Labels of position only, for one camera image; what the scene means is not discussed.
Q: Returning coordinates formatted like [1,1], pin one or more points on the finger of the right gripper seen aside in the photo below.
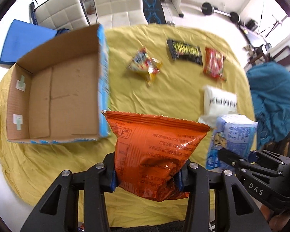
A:
[230,158]

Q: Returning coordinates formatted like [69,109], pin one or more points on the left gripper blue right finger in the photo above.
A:
[182,179]

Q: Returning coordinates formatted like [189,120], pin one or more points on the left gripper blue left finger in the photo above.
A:
[109,177]

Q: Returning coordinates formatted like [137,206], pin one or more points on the light blue tissue pack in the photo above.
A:
[233,132]

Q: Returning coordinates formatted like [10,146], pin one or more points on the orange snack bag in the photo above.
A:
[150,150]

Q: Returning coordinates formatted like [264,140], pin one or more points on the white tissue pack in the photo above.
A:
[216,102]

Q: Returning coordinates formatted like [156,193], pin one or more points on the red floral snack bag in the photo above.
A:
[214,64]

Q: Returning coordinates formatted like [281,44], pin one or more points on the black shoe shine wipes pack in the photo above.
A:
[183,51]

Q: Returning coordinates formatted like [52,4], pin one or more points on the colourful yellow snack bag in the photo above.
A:
[145,65]

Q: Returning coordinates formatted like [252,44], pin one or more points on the teal blanket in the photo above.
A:
[270,89]

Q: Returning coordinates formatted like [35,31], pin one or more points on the open cardboard box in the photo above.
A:
[59,90]

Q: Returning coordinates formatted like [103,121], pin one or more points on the dark blue cloth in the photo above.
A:
[62,31]

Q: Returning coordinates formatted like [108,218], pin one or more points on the black blue weight bench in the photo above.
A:
[153,12]

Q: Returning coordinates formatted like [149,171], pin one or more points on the blue foam mat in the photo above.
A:
[21,38]

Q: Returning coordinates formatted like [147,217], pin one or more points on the left white padded chair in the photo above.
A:
[60,14]

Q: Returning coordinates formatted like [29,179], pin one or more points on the white padded chair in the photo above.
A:
[60,14]
[119,13]

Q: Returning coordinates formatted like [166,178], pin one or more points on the right white padded chair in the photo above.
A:
[119,13]

